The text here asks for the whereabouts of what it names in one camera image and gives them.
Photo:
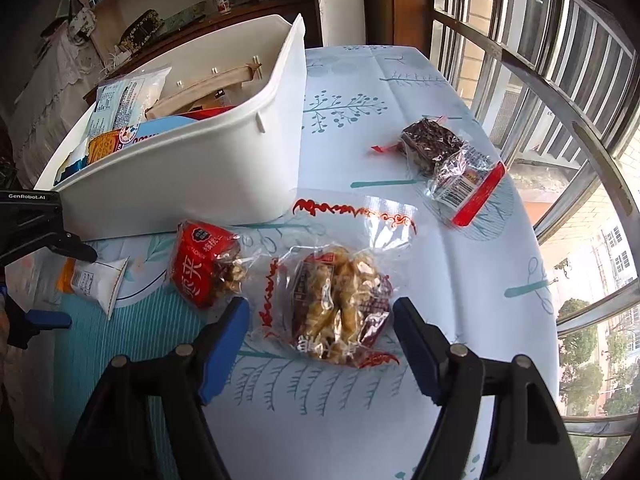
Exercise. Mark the teal striped placemat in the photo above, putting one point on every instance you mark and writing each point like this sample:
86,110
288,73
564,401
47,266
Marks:
135,340

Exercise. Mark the clear red-edged candy packet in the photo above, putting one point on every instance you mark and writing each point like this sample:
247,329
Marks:
465,185

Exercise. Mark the white plastic bin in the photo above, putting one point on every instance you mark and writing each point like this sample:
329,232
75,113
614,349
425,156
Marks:
200,175

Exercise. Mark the floral cloth bag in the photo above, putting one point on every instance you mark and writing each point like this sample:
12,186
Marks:
82,22

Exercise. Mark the dark candy packet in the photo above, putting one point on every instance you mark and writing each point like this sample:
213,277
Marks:
430,142

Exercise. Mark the long red-white cracker packet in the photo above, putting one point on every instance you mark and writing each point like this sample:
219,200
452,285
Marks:
95,280

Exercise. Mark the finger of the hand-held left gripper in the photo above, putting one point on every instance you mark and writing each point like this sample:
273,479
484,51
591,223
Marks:
47,320
60,245

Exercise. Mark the clear walnut candy packet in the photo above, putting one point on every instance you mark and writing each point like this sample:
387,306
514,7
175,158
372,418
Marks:
335,300

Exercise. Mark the floral desk pad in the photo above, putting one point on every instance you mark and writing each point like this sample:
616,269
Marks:
200,12

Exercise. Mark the clear brown biscuit packet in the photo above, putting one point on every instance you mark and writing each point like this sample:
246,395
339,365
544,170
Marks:
200,92

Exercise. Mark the red walnut snack packet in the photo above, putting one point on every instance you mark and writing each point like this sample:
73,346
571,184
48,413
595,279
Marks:
200,265

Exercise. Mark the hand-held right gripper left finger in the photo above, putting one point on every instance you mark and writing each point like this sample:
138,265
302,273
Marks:
222,350

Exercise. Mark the wooden desk with drawers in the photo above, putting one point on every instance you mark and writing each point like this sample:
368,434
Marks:
175,42

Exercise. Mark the floral pencil case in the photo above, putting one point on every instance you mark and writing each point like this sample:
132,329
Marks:
140,30

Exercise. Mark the red-white cookie packet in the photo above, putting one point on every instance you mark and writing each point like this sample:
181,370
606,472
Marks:
210,111

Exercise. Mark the light blue printed tablecloth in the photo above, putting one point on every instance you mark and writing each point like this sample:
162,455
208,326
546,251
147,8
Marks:
350,160

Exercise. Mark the white column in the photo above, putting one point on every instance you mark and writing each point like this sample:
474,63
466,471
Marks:
340,0

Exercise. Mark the light blue bread packet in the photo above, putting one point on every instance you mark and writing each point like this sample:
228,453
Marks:
122,97

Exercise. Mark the white chocolate cookie packet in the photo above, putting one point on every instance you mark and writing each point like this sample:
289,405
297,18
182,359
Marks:
155,131

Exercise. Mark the white frilly cloth cover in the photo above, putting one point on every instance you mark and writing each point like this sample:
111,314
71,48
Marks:
50,85

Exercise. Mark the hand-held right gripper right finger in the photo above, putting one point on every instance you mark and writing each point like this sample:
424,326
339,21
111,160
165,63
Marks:
417,350

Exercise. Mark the metal window grille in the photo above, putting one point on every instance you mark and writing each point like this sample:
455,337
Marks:
565,105

